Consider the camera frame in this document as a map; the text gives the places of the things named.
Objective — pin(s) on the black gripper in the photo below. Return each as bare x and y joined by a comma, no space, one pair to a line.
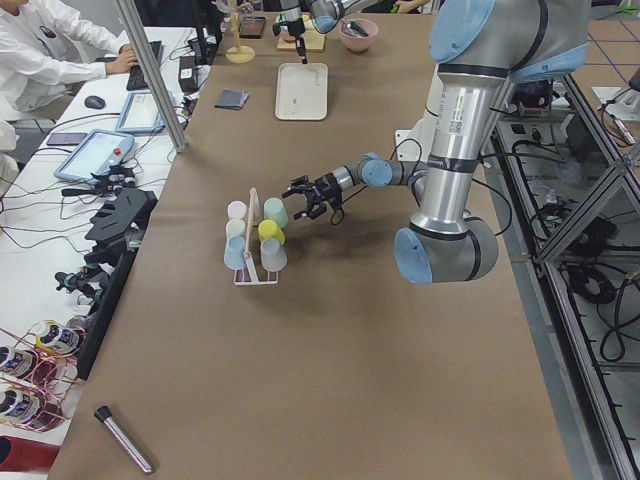
325,189

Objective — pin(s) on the green plastic cup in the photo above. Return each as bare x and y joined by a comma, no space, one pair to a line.
274,209

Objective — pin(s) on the cream rabbit tray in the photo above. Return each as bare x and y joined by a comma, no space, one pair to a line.
302,92

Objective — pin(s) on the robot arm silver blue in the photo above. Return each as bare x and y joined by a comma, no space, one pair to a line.
481,50
324,15

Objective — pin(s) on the yellow plastic cup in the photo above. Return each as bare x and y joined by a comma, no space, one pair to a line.
269,228

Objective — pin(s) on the grey plastic cup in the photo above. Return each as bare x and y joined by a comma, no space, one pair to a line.
273,255

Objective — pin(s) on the pink plastic cup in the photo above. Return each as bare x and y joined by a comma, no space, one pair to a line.
237,209

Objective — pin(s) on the white plastic cup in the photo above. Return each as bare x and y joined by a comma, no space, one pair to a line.
235,227

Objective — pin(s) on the blue plastic cup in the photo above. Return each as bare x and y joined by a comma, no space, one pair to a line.
233,257

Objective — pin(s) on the grey folded cloth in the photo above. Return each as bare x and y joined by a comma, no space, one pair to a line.
231,99

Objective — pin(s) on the wooden mug tree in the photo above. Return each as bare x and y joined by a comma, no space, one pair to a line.
238,53

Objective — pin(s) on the bamboo cutting board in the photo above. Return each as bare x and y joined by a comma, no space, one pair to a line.
314,41

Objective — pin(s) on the pink bowl with ice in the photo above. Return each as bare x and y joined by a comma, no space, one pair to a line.
358,45

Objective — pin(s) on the steel ice scoop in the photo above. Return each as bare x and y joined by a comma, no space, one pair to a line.
354,28

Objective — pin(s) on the blue teach pendant far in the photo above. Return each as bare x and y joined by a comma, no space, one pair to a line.
140,115

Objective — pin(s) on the blue teach pendant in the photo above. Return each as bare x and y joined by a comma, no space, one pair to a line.
95,155
140,115

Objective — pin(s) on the blue teach pendant near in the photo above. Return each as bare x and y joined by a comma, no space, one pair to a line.
95,155

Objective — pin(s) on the black computer mouse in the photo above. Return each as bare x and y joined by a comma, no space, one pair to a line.
94,102

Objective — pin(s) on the black smartphone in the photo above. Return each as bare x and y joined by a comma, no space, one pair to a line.
64,139

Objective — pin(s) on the steel tube black cap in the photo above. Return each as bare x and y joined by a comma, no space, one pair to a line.
104,415

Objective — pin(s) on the person in white shirt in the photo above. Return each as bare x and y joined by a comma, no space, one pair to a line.
48,49

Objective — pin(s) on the white wire cup rack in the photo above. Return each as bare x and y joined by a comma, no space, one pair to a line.
253,274

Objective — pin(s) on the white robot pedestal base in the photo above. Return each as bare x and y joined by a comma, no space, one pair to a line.
415,144

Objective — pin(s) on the aluminium frame post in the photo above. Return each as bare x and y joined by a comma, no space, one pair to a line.
134,28

